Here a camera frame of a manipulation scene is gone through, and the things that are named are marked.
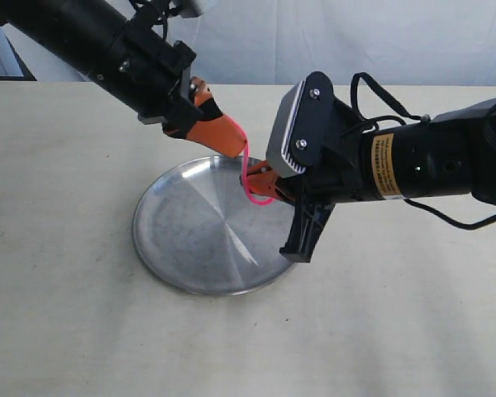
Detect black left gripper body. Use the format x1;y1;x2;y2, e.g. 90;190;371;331
117;7;198;129

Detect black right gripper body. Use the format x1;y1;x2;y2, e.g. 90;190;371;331
279;98;375;265

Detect pink flexible stick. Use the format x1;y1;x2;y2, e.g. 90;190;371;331
235;122;276;207

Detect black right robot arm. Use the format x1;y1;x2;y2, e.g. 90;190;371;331
244;98;496;262

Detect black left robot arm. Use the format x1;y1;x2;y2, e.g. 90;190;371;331
0;0;248;158

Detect round metal plate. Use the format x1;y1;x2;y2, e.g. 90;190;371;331
131;155;294;296

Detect blue backdrop cloth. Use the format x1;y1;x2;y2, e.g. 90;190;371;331
0;0;496;87

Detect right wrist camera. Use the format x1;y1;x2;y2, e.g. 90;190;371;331
265;71;334;179

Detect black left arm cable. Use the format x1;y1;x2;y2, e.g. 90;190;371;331
127;0;179;46

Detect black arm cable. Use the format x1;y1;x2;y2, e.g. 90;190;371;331
127;0;179;46
349;72;496;232

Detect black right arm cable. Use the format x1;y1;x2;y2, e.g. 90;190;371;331
349;72;496;232

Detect dark frame behind table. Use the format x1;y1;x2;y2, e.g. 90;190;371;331
0;27;36;81

